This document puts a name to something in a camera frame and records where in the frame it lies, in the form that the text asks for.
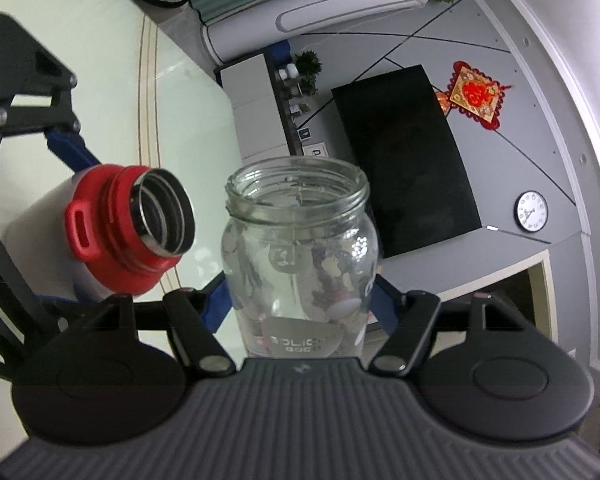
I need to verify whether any red knot wall decoration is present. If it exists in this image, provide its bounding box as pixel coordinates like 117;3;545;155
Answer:
433;59;512;131

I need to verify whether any red and white thermos bottle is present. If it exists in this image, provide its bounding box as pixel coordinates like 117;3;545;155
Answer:
0;164;197;302

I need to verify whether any white standing air conditioner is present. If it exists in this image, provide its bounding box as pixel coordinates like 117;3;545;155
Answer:
200;0;439;66

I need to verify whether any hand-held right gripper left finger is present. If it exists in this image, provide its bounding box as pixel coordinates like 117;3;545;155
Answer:
60;274;237;379

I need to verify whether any green plant in white pot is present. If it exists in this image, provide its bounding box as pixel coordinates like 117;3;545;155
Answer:
279;49;324;81

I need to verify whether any blue container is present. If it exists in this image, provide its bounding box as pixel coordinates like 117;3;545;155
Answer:
267;40;292;64

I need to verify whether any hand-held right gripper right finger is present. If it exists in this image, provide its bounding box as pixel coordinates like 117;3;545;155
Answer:
369;272;548;377

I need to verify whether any black wall television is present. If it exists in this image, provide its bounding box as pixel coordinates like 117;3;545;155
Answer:
331;64;483;260

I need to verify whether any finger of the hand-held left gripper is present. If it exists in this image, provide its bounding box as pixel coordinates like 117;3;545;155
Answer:
0;200;106;377
0;12;101;169

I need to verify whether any clear glass jar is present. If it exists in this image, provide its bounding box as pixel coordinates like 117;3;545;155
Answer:
221;156;381;360

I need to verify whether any white television cabinet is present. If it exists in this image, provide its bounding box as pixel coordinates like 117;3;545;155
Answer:
215;45;331;159

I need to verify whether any round wall clock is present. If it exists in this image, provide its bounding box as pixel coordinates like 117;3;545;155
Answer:
513;190;550;234

